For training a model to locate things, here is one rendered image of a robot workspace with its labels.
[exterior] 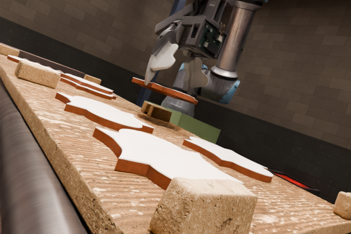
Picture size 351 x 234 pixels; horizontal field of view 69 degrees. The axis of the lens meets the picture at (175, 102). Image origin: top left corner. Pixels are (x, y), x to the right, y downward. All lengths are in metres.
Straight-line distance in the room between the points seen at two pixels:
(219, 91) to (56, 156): 0.90
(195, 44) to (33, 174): 0.34
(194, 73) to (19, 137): 0.36
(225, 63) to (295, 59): 4.84
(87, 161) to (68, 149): 0.02
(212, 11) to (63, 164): 0.37
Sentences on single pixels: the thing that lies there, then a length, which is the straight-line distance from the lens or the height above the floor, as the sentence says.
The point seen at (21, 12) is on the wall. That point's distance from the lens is 5.48.
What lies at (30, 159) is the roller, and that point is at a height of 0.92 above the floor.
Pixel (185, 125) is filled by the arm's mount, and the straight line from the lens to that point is 0.98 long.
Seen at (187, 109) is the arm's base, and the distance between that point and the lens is 1.05.
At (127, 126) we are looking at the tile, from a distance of 0.30.
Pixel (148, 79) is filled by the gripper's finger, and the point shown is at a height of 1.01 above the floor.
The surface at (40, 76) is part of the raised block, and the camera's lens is 0.46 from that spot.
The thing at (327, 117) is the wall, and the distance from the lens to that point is 5.26.
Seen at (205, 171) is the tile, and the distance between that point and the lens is 0.22.
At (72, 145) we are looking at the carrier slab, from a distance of 0.20.
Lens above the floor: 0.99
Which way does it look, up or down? 1 degrees down
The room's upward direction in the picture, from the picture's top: 21 degrees clockwise
